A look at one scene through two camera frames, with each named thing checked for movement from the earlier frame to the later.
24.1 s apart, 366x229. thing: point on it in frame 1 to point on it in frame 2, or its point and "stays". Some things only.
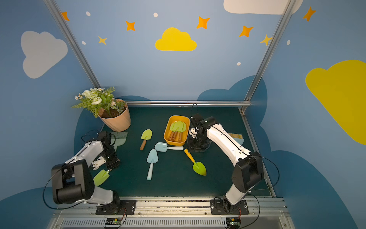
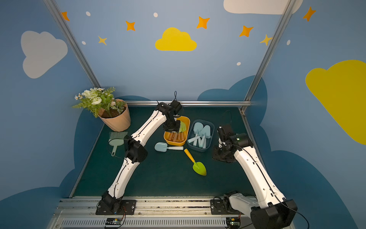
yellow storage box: [169, 119] stays
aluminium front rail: [176, 213] stays
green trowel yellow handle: [198, 167] stays
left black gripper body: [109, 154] to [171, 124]
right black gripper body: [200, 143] to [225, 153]
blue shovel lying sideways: [163, 147] stays
